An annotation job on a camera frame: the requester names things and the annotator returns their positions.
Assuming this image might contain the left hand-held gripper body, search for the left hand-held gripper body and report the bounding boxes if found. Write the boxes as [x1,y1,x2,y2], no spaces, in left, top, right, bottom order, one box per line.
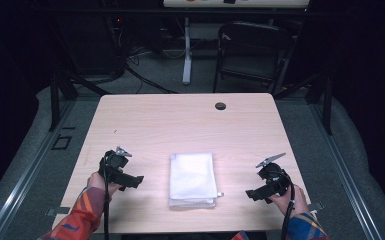
[98,145,133,184]

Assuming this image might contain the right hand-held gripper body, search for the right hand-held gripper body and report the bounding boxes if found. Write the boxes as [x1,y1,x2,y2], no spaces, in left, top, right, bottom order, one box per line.
[255,152,292,198]

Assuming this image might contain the white cloth zipper bag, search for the white cloth zipper bag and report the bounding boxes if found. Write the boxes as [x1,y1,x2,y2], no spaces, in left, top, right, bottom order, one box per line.
[168,152,225,210]

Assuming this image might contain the person's right hand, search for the person's right hand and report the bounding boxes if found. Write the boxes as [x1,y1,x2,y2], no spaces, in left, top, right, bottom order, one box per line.
[267,184,310,218]

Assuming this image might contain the person's left hand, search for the person's left hand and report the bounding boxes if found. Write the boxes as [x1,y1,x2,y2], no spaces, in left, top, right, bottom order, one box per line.
[86,171,124,202]

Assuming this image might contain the person's patterned clothing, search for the person's patterned clothing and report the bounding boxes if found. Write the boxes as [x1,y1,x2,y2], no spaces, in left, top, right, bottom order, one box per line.
[230,229,248,240]

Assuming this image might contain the black metal stand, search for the black metal stand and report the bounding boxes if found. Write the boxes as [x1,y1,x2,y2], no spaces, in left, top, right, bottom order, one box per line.
[47,64,112,132]
[272,64,334,136]

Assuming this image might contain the dark equipment with red light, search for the dark equipment with red light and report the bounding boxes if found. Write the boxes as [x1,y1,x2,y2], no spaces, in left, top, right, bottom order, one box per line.
[104,14,128,76]

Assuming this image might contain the black folding chair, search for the black folding chair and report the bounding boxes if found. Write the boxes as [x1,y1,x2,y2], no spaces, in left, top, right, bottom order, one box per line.
[212,21,295,95]

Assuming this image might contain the white table leg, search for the white table leg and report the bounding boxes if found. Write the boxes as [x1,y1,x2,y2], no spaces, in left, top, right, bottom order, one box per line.
[181,16,193,86]

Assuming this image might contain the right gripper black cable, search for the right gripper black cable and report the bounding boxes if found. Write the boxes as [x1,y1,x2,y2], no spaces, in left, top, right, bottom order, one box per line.
[279,171,297,240]

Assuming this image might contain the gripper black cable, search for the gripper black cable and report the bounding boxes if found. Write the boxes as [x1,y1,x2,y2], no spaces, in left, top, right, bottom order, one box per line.
[279,171,297,240]
[102,151,112,240]

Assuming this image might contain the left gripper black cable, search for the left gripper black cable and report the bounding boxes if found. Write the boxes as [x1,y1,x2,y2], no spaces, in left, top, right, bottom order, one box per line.
[102,151,112,240]

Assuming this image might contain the silver table edge bracket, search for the silver table edge bracket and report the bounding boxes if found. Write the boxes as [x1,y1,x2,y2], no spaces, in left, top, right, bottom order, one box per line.
[45,206,71,218]
[307,200,325,214]

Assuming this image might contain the metal floor rail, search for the metal floor rail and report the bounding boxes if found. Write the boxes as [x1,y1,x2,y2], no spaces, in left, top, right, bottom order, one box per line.
[0,99,78,240]
[308,99,383,240]

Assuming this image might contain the black floor cables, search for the black floor cables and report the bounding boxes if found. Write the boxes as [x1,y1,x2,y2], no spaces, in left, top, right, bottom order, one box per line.
[123,46,180,95]

